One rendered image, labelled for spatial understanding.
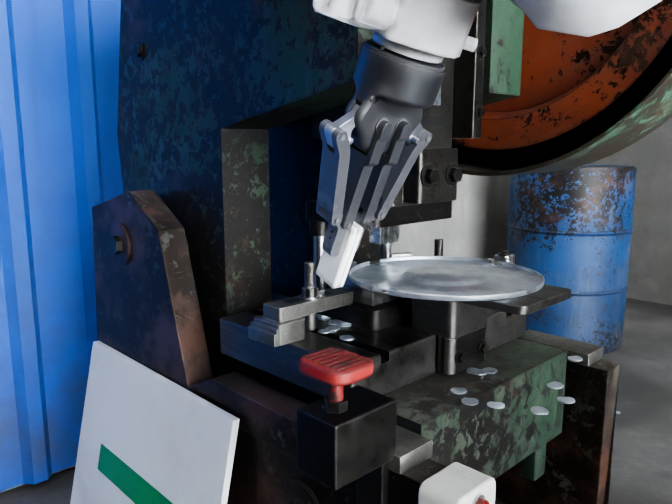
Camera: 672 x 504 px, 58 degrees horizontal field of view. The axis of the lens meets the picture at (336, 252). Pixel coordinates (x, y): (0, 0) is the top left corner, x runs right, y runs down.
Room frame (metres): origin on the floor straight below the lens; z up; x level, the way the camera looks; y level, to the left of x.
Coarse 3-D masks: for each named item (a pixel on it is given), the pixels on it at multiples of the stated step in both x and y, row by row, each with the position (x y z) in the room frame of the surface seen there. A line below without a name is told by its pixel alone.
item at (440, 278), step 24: (360, 264) 0.98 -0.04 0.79; (408, 264) 1.01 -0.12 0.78; (432, 264) 1.01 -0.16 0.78; (456, 264) 1.01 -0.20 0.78; (480, 264) 1.01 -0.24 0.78; (504, 264) 1.00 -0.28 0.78; (384, 288) 0.83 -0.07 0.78; (408, 288) 0.83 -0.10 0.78; (432, 288) 0.83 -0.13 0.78; (456, 288) 0.83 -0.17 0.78; (480, 288) 0.83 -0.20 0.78; (504, 288) 0.83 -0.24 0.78; (528, 288) 0.83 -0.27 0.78
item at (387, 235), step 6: (378, 228) 0.98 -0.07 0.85; (384, 228) 0.98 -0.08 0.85; (390, 228) 0.98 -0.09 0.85; (396, 228) 0.99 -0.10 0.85; (372, 234) 0.99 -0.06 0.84; (378, 234) 0.98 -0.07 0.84; (384, 234) 0.98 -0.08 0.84; (390, 234) 0.98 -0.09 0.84; (396, 234) 0.99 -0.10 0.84; (372, 240) 0.99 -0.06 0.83; (378, 240) 0.98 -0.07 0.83; (384, 240) 0.98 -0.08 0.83; (390, 240) 0.98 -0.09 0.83; (396, 240) 0.99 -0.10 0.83
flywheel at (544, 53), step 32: (544, 32) 1.20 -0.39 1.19; (608, 32) 1.12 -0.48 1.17; (640, 32) 1.04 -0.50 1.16; (544, 64) 1.20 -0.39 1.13; (576, 64) 1.15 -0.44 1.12; (608, 64) 1.08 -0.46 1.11; (640, 64) 1.04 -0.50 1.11; (544, 96) 1.20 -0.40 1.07; (576, 96) 1.12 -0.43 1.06; (608, 96) 1.08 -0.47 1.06; (640, 96) 1.11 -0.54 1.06; (512, 128) 1.20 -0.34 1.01; (544, 128) 1.16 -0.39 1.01; (576, 128) 1.13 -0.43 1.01
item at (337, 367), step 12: (336, 348) 0.64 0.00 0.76; (300, 360) 0.61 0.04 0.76; (312, 360) 0.60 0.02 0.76; (324, 360) 0.60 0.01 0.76; (336, 360) 0.60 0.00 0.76; (348, 360) 0.60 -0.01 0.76; (360, 360) 0.60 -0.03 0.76; (312, 372) 0.59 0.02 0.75; (324, 372) 0.58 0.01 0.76; (336, 372) 0.57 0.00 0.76; (348, 372) 0.57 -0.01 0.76; (360, 372) 0.58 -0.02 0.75; (372, 372) 0.60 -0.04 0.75; (336, 384) 0.57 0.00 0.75; (348, 384) 0.57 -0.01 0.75; (336, 396) 0.60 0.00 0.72
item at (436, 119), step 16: (448, 64) 0.98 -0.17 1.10; (448, 80) 0.98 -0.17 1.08; (448, 96) 0.98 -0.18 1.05; (432, 112) 0.95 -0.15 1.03; (448, 112) 0.98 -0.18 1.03; (432, 128) 0.95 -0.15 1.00; (448, 128) 0.98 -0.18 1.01; (432, 144) 0.96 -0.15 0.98; (448, 144) 0.98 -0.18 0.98; (416, 160) 0.89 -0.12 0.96; (432, 160) 0.91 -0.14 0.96; (448, 160) 0.93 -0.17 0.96; (416, 176) 0.89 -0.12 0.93; (432, 176) 0.89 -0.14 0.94; (448, 176) 0.93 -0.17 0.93; (400, 192) 0.90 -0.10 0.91; (416, 192) 0.89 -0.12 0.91; (432, 192) 0.91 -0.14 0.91; (448, 192) 0.94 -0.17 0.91
